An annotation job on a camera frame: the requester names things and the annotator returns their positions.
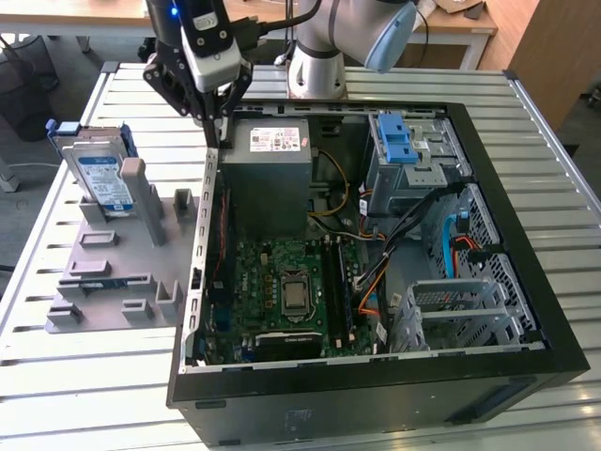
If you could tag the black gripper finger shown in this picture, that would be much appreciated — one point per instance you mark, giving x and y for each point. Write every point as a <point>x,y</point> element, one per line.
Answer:
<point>241,82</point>
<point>174,80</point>

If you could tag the hard disk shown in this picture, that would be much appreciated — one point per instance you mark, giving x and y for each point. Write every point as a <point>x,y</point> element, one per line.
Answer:
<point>101,183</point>

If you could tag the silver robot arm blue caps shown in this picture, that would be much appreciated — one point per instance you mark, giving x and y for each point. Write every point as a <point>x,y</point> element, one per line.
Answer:
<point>319,75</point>

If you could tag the metal disk bay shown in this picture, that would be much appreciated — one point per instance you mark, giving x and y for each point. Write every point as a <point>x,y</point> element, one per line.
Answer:
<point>465,314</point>

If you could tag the grey power supply unit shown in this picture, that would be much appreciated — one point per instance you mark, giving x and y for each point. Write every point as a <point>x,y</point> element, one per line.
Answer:
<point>267,197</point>

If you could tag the blue plastic drive latch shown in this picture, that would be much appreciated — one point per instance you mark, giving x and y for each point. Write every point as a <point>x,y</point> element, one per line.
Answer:
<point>394,136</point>

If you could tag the grey parts rack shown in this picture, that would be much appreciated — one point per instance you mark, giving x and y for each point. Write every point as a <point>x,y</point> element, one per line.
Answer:
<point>127,253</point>

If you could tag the grey metal drive cage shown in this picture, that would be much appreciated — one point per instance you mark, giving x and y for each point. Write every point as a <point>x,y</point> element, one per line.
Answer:
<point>389,188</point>

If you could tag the grey metal foot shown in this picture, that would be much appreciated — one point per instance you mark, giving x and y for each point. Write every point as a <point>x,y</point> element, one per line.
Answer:
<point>9,181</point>

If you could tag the green motherboard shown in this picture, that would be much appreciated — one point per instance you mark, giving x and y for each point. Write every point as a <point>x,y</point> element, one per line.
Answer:
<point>253,282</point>

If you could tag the RAM stick blue label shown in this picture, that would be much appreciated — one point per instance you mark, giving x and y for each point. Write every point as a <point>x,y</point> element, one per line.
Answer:
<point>103,283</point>

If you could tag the silver CPU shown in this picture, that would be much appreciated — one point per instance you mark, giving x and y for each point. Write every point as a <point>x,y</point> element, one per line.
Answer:
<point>296,296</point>

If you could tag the black RAM slot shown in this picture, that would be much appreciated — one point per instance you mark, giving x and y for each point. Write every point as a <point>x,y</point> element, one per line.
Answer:
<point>334,291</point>

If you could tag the brown cardboard piece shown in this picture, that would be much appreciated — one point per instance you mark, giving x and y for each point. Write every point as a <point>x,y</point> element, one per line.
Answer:
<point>457,5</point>

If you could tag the black graphics card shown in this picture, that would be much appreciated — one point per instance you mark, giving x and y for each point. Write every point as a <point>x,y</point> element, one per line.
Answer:
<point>286,345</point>

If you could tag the wooden cabinet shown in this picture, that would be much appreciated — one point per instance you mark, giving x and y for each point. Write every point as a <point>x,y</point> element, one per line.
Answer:
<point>554,56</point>

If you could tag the black PC case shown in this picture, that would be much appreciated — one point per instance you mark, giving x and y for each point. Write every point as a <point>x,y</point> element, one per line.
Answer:
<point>328,404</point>

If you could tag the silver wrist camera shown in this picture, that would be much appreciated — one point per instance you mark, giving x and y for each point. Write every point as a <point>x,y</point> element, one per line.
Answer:
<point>211,51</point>

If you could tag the wooden desk white frame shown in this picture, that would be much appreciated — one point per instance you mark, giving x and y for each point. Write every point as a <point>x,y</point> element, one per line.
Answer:
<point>70,16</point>
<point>451,23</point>

